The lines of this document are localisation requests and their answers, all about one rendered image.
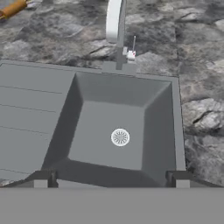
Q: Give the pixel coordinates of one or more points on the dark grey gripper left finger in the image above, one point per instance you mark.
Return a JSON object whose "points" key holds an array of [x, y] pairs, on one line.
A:
{"points": [[43, 176]]}

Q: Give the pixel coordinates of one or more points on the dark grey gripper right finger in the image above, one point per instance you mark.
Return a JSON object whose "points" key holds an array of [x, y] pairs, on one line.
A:
{"points": [[178, 176]]}

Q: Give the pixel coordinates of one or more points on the grey sink with drainboard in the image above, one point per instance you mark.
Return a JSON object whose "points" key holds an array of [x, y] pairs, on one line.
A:
{"points": [[110, 125]]}

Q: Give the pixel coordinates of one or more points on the grey sink faucet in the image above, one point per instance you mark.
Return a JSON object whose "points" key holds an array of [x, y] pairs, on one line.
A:
{"points": [[116, 32]]}

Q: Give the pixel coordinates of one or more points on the wooden rolling pin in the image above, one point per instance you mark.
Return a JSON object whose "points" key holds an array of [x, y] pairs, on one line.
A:
{"points": [[12, 8]]}

